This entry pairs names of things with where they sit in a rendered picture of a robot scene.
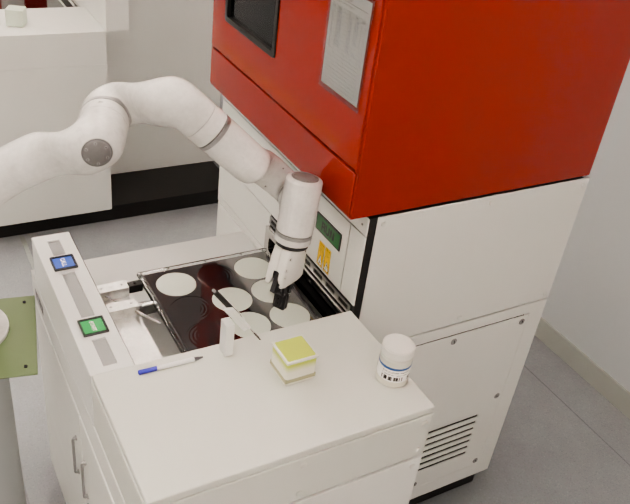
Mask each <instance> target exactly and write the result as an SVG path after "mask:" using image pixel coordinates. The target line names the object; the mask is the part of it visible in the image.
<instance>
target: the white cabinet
mask: <svg viewBox="0 0 630 504"><path fill-rule="evenodd" d="M32 283H33V292H34V295H35V306H36V321H37V330H38V340H39V349H40V359H41V368H42V378H43V387H44V397H45V406H46V416H47V425H48V435H49V444H50V454H51V460H52V463H53V466H54V469H55V472H56V475H57V478H58V481H59V484H60V487H61V490H62V493H63V496H64V499H65V502H66V504H125V501H124V499H123V496H122V494H121V491H120V489H119V486H118V484H117V481H116V479H115V476H114V474H113V471H112V469H111V466H110V464H109V461H108V459H107V456H106V454H105V451H104V449H103V446H102V444H101V441H100V439H99V436H98V434H97V431H96V429H95V427H94V426H93V425H92V422H91V420H90V417H89V415H88V412H87V410H86V407H85V405H84V402H83V400H82V397H81V395H80V392H79V390H78V387H77V385H76V382H75V380H74V377H73V375H72V372H71V370H70V367H69V365H68V362H67V360H66V357H65V355H64V352H63V350H62V347H61V345H60V342H59V340H58V337H57V335H56V332H55V330H54V327H53V325H52V322H51V320H50V317H49V315H48V312H47V310H46V307H45V305H44V302H43V300H42V297H41V295H40V292H39V290H38V287H37V285H36V282H35V280H34V277H33V275H32ZM421 458H422V455H421V454H419V455H417V456H414V457H411V458H409V459H406V460H403V461H400V462H398V463H395V464H392V465H390V466H387V467H384V468H382V469H379V470H376V471H374V472H371V473H368V474H365V475H363V476H360V477H357V478H355V479H352V480H349V481H347V482H344V483H341V484H339V485H336V486H333V487H330V488H328V489H325V490H322V491H320V492H317V493H314V494H312V495H309V496H306V497H304V498H301V499H298V500H295V501H293V502H290V503H287V504H409V500H410V497H411V493H412V490H413V486H414V483H415V479H416V475H417V472H418V468H419V465H420V461H421Z"/></svg>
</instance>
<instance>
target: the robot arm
mask: <svg viewBox="0 0 630 504"><path fill-rule="evenodd" d="M137 124H147V125H151V126H157V127H171V128H175V129H177V130H178V131H179V132H181V133H182V134H183V135H184V136H185V137H187V138H188V139H189V140H190V141H191V142H192V143H194V144H195V145H196V146H197V147H198V148H200V149H201V150H202V151H203V152H204V153H206V154H207V155H208V156H209V157H210V158H212V159H213V160H214V161H215V162H216V163H218V164H219V165H220V166H221V167H222V168H224V169H225V170H226V171H227V172H229V173H230V174H231V175H232V176H234V177H235V178H236V179H238V180H239V181H241V182H243V183H255V184H257V185H258V186H260V187H261V188H262V189H264V190H265V191H266V192H268V193H269V194H270V195H271V196H272V197H274V198H275V199H276V200H277V202H278V203H279V215H278V220H277V226H276V231H275V240H276V245H275V247H274V249H273V252H272V255H271V258H270V262H269V265H268V269H267V274H266V279H265V281H266V283H269V282H271V281H273V282H272V285H271V288H270V292H272V293H274V299H273V304H272V305H273V306H274V307H276V308H278V309H280V310H284V309H286V308H287V305H288V300H289V295H290V294H288V293H290V292H291V290H292V286H293V283H294V282H295V281H296V280H298V279H299V278H300V277H301V276H302V273H303V269H304V264H305V258H306V250H307V249H308V246H310V244H311V241H312V235H313V230H314V225H315V220H316V216H317V211H318V206H319V201H320V196H321V192H322V187H323V181H322V180H321V179H320V178H319V177H318V176H316V175H314V174H311V173H307V172H301V171H293V170H292V169H291V168H290V167H289V166H288V165H287V164H286V163H285V162H284V161H283V160H282V159H281V158H280V157H278V156H277V155H276V154H275V153H273V152H272V151H270V150H268V149H264V148H263V147H262V146H261V145H260V144H259V143H258V142H257V141H255V140H254V139H253V138H252V137H251V136H250V135H249V134H248V133H247V132H246V131H245V130H244V129H243V128H241V127H240V126H239V125H238V124H237V123H236V122H235V121H234V120H233V119H232V118H230V117H229V116H228V115H227V114H226V113H225V112H224V111H223V110H222V109H220V108H219V107H218V106H217V105H216V104H215V103H214V102H213V101H212V100H210V99H209V98H208V97H207V96H206V95H205V94H204V93H203V92H202V91H200V90H199V89H198V88H197V87H196V86H194V85H193V84H192V83H190V82H189V81H187V80H185V79H183V78H180V77H176V76H165V77H160V78H155V79H151V80H148V81H143V82H138V83H126V82H111V83H108V84H105V85H102V86H100V87H98V88H97V89H95V90H94V91H92V92H91V93H90V94H89V95H88V96H87V97H86V98H85V100H84V102H83V104H82V107H81V110H80V113H79V117H78V120H77V121H76V122H75V123H74V124H73V125H72V126H70V127H69V128H67V129H65V130H62V131H59V132H33V133H30V134H27V135H25V136H22V137H20V138H18V139H16V140H14V141H12V142H10V143H8V144H6V145H4V146H2V147H0V206H2V205H3V204H4V203H6V202H7V201H9V200H10V199H12V198H13V197H15V196H16V195H18V194H20V193H21V192H23V191H25V190H27V189H30V188H32V187H34V186H36V185H38V184H41V183H43V182H45V181H47V180H50V179H52V178H55V177H59V176H64V175H92V174H96V173H98V172H101V171H103V170H105V169H107V168H109V167H110V166H112V165H113V164H114V163H115V162H116V161H117V160H118V159H119V158H120V157H121V155H122V153H123V150H124V147H125V143H126V139H127V134H128V128H129V127H131V126H133V125H137ZM8 332H9V321H8V318H7V316H6V315H5V313H4V312H3V311H1V310H0V344H1V343H2V342H3V341H4V339H5V338H6V337H7V334H8Z"/></svg>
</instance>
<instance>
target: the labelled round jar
mask: <svg viewBox="0 0 630 504"><path fill-rule="evenodd" d="M415 348H416V346H415V343H414V341H413V340H412V339H410V338H409V337H408V336H405V335H403V334H397V333H395V334H389V335H387V336H385V337H384V339H383V342H382V346H381V351H380V355H379V360H378V365H377V370H376V378H377V379H378V381H379V382H380V383H382V384H383V385H385V386H388V387H392V388H397V387H402V386H404V385H405V384H406V383H407V381H408V377H409V374H410V369H411V365H412V361H413V356H414V353H415Z"/></svg>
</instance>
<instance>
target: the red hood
mask: <svg viewBox="0 0 630 504"><path fill-rule="evenodd" d="M629 61H630V0H214V2H213V25H212V49H211V71H210V82H211V84H212V85H213V86H214V87H215V88H216V89H217V90H218V91H219V92H220V93H221V94H222V95H223V96H224V97H225V98H226V99H227V100H228V101H229V102H230V103H231V104H232V105H233V106H234V107H236V108H237V109H238V110H239V111H240V112H241V113H242V114H243V115H244V116H245V117H246V118H247V119H248V120H249V121H250V122H251V123H252V124H253V125H254V126H255V127H256V128H257V129H258V130H259V131H260V132H261V133H262V134H263V135H264V136H265V137H266V138H267V139H268V140H269V141H270V142H271V143H272V144H273V145H274V146H275V147H276V148H277V149H279V150H280V151H281V152H282V153H283V154H284V155H285V156H286V157H287V158H288V159H289V160H290V161H291V162H292V163H293V164H294V165H295V166H296V167H297V168H298V169H299V170H300V171H301V172H307V173H311V174H314V175H316V176H318V177H319V178H320V179H321V180H322V181H323V187H322V192H323V193H324V194H325V195H326V196H327V197H328V198H329V199H330V200H331V201H332V202H333V203H334V204H335V205H336V206H337V207H338V208H339V209H340V210H341V211H342V212H343V213H344V214H345V215H346V216H347V217H348V218H349V219H350V220H353V219H358V218H364V217H369V216H374V215H379V214H385V213H390V212H395V211H400V210H406V209H411V208H416V207H422V206H427V205H432V204H438V203H443V202H448V201H454V200H459V199H464V198H470V197H475V196H480V195H486V194H491V193H496V192H502V191H507V190H512V189H518V188H523V187H528V186H533V185H539V184H544V183H549V182H555V181H560V180H565V179H571V178H576V177H581V176H587V175H589V174H590V172H591V169H592V166H593V163H594V160H595V157H596V155H597V152H598V149H599V146H600V143H601V140H602V137H603V135H604V132H605V129H606V126H607V123H608V120H609V118H610V115H611V112H612V109H613V106H614V103H615V101H616V98H617V95H618V92H619V89H620V86H621V84H622V81H623V78H624V75H625V72H626V69H627V66H628V64H629Z"/></svg>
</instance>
